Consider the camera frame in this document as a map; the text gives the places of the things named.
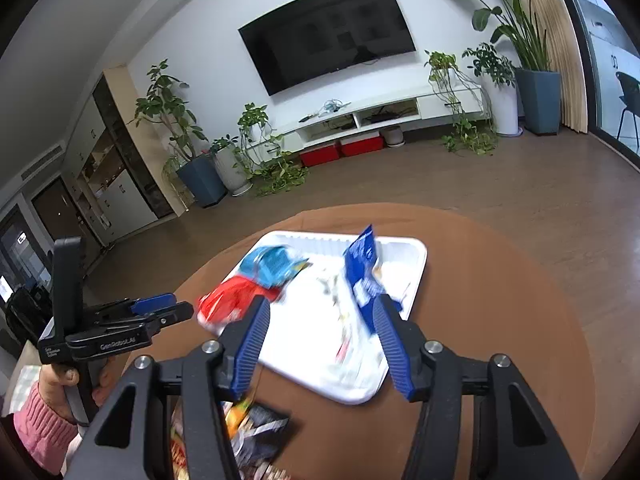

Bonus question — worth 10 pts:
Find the wooden wall cabinet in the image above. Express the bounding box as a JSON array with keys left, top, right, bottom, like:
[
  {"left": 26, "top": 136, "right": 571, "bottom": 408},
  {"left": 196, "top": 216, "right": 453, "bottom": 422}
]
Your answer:
[{"left": 65, "top": 70, "right": 188, "bottom": 246}]

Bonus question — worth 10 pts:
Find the dark blue snack packet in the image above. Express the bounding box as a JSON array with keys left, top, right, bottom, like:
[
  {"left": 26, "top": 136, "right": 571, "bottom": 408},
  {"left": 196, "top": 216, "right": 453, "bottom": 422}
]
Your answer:
[{"left": 342, "top": 224, "right": 403, "bottom": 333}]

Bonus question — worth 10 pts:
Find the ribbed white plant pot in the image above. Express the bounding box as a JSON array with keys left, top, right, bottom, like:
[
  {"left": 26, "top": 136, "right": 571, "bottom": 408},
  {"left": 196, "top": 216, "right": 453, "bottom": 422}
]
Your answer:
[{"left": 212, "top": 147, "right": 253, "bottom": 197}]

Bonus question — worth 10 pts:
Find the light blue snack packet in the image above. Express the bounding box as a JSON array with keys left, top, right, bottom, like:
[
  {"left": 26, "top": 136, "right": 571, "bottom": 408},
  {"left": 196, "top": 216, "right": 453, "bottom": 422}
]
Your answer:
[{"left": 235, "top": 245, "right": 311, "bottom": 291}]

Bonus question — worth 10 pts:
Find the small green plant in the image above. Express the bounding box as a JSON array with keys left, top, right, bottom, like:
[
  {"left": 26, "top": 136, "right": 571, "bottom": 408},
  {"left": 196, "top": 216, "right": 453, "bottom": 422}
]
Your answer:
[{"left": 210, "top": 135, "right": 241, "bottom": 156}]

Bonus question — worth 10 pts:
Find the leafy tree plant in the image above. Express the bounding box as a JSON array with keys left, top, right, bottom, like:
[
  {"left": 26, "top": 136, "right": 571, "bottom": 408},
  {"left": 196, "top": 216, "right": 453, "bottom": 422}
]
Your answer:
[{"left": 132, "top": 59, "right": 208, "bottom": 171}]

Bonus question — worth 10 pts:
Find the black chair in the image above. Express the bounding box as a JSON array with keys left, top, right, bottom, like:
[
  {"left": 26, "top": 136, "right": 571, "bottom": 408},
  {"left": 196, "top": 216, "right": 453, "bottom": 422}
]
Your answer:
[{"left": 615, "top": 71, "right": 640, "bottom": 153}]

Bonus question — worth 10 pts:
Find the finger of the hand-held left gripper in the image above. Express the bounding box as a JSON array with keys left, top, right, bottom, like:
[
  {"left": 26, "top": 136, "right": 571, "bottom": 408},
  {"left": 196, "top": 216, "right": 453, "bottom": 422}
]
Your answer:
[
  {"left": 82, "top": 294, "right": 177, "bottom": 328},
  {"left": 142, "top": 301, "right": 195, "bottom": 333}
]

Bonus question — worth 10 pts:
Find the square dark blue plant pot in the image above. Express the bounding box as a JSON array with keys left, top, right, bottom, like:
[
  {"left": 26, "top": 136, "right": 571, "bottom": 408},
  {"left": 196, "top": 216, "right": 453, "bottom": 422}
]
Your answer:
[{"left": 176, "top": 154, "right": 228, "bottom": 208}]

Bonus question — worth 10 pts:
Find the black wall television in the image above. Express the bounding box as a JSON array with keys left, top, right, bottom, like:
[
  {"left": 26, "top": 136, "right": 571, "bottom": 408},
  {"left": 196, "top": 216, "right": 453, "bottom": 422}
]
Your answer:
[{"left": 237, "top": 0, "right": 417, "bottom": 97}]

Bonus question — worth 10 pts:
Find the white foam tray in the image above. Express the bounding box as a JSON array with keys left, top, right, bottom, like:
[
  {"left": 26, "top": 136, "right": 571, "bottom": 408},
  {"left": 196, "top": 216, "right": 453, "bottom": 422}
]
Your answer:
[{"left": 210, "top": 230, "right": 430, "bottom": 406}]

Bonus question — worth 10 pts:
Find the air vent grille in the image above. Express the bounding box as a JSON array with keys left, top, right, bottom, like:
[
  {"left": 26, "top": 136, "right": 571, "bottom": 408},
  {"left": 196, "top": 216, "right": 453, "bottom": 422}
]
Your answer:
[{"left": 20, "top": 142, "right": 66, "bottom": 181}]

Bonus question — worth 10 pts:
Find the tall broad-leaf plant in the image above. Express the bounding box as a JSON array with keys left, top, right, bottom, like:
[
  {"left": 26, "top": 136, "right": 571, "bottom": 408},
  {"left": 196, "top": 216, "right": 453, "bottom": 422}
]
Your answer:
[{"left": 422, "top": 0, "right": 566, "bottom": 71}]

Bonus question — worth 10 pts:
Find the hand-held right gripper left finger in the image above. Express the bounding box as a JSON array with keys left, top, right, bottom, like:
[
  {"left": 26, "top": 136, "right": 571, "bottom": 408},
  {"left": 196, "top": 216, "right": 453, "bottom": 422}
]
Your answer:
[{"left": 62, "top": 295, "right": 273, "bottom": 480}]

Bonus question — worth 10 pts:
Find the person's left hand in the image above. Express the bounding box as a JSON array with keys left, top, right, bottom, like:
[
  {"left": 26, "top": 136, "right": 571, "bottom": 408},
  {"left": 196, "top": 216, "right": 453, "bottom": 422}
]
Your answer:
[{"left": 39, "top": 360, "right": 118, "bottom": 423}]

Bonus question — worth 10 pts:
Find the wooden slat panel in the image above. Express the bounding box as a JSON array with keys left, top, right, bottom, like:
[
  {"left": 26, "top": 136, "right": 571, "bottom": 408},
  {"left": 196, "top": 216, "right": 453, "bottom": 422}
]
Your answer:
[{"left": 510, "top": 0, "right": 593, "bottom": 133}]

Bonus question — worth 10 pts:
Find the black snack packet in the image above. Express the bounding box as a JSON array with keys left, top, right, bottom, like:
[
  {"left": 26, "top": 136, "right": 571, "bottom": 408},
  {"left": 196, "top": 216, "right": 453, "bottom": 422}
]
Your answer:
[{"left": 232, "top": 402, "right": 292, "bottom": 466}]

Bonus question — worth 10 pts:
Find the white television cabinet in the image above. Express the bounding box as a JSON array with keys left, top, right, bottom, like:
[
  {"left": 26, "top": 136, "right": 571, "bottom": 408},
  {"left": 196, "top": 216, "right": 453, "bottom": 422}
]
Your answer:
[{"left": 247, "top": 82, "right": 488, "bottom": 153}]

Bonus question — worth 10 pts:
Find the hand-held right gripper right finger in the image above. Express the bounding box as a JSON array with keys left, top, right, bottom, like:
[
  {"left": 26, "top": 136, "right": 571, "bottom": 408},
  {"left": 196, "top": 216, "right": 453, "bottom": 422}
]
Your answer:
[{"left": 371, "top": 294, "right": 573, "bottom": 480}]

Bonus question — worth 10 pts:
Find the bushy green plant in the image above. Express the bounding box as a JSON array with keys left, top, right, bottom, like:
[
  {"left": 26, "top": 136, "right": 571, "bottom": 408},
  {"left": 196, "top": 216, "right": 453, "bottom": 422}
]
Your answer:
[{"left": 462, "top": 42, "right": 518, "bottom": 88}]

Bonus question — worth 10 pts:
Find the dark brown door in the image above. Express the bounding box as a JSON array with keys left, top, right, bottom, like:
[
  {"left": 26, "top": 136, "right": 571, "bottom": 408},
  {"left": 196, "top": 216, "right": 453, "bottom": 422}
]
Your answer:
[{"left": 31, "top": 176, "right": 103, "bottom": 261}]

